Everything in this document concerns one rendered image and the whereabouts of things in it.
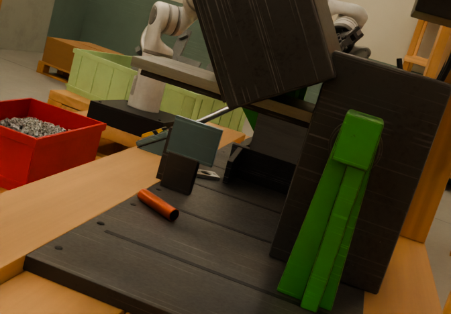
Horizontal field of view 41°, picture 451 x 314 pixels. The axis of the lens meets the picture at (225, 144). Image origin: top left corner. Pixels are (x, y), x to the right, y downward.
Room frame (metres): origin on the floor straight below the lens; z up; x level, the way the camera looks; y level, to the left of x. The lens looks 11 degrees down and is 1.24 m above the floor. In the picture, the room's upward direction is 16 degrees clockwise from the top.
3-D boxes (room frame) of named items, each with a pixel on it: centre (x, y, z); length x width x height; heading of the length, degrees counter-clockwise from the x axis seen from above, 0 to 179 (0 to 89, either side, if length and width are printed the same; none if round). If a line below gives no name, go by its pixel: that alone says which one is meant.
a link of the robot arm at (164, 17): (1.89, 0.28, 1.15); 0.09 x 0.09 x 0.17; 30
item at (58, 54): (7.29, 1.70, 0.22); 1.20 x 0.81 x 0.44; 65
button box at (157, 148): (1.44, 0.14, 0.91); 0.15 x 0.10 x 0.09; 169
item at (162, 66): (1.13, 0.00, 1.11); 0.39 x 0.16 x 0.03; 79
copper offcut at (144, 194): (0.99, 0.08, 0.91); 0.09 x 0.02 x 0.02; 47
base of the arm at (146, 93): (1.88, 0.28, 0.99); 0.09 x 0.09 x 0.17; 74
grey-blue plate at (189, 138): (1.13, 0.06, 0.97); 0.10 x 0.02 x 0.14; 79
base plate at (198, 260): (1.19, -0.12, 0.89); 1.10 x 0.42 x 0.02; 169
